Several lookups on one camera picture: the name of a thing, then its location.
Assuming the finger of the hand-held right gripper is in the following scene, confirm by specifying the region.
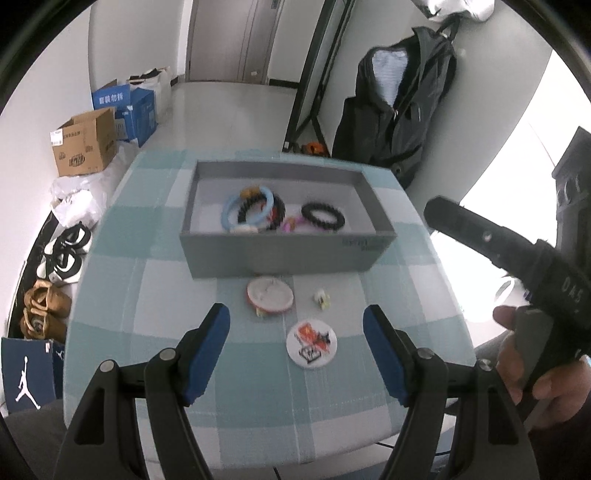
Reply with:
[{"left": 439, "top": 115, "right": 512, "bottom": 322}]
[{"left": 423, "top": 196, "right": 539, "bottom": 278}]

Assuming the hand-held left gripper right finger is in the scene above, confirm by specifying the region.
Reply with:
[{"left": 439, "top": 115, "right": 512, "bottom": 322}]
[{"left": 362, "top": 305, "right": 541, "bottom": 480}]

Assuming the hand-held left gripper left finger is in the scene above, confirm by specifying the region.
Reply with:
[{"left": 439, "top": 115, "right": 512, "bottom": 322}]
[{"left": 53, "top": 302, "right": 232, "bottom": 480}]

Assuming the white printed round badge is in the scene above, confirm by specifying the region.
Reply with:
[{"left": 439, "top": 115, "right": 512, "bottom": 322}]
[{"left": 286, "top": 319, "right": 334, "bottom": 369}]

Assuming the pink round badge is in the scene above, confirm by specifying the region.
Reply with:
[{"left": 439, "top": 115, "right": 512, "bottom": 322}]
[{"left": 246, "top": 275, "right": 295, "bottom": 318}]

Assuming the grey cardboard box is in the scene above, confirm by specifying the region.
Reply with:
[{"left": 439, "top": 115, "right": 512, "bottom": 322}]
[{"left": 179, "top": 159, "right": 399, "bottom": 280}]

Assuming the light blue bracelet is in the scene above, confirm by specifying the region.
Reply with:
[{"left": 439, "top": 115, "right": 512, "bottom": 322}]
[{"left": 221, "top": 185, "right": 275, "bottom": 232}]

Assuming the black bead bracelet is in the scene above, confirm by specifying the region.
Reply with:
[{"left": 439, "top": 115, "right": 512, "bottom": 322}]
[
  {"left": 301, "top": 202, "right": 345, "bottom": 230},
  {"left": 236, "top": 189, "right": 286, "bottom": 232}
]

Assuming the person's right hand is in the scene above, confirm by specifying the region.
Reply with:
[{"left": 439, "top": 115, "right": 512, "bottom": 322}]
[{"left": 492, "top": 305, "right": 591, "bottom": 431}]

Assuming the teal checked tablecloth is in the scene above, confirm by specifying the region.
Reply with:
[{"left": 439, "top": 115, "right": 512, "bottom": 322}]
[{"left": 62, "top": 148, "right": 476, "bottom": 464}]

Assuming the black jacket striped lining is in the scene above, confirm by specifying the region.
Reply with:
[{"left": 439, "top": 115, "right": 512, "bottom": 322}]
[{"left": 331, "top": 25, "right": 458, "bottom": 189}]

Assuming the brown shoe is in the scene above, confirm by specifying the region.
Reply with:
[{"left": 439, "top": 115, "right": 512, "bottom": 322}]
[
  {"left": 23, "top": 281, "right": 73, "bottom": 319},
  {"left": 21, "top": 309, "right": 68, "bottom": 343}
]

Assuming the white black sneaker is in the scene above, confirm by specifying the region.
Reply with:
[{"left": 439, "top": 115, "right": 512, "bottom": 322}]
[
  {"left": 36, "top": 249, "right": 84, "bottom": 283},
  {"left": 44, "top": 222, "right": 93, "bottom": 257}
]

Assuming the person's right trouser leg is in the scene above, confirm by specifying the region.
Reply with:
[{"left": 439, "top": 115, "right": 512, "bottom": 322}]
[{"left": 522, "top": 415, "right": 591, "bottom": 480}]

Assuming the navy paper bag white figure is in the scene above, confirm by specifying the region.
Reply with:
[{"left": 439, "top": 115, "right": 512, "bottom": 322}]
[{"left": 0, "top": 337, "right": 65, "bottom": 418}]

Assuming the crumpled white plastic bag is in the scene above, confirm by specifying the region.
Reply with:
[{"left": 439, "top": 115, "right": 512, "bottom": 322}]
[{"left": 50, "top": 175, "right": 112, "bottom": 230}]

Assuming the black clothes rack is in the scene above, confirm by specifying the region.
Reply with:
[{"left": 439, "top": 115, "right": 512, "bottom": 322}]
[{"left": 281, "top": 0, "right": 356, "bottom": 155}]

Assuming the white cloth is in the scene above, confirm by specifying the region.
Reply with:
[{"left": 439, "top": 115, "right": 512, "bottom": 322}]
[{"left": 413, "top": 0, "right": 497, "bottom": 22}]

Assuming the brown cardboard box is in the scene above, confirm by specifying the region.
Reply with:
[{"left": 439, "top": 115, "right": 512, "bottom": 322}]
[{"left": 51, "top": 107, "right": 118, "bottom": 177}]

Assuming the blue cardboard box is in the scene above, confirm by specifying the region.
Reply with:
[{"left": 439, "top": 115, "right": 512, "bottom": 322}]
[{"left": 91, "top": 79, "right": 158, "bottom": 148}]

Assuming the white sack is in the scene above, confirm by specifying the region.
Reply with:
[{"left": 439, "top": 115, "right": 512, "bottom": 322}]
[{"left": 127, "top": 66, "right": 174, "bottom": 121}]

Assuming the grey door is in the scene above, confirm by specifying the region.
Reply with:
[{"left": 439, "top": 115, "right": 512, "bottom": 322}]
[{"left": 187, "top": 0, "right": 284, "bottom": 85}]

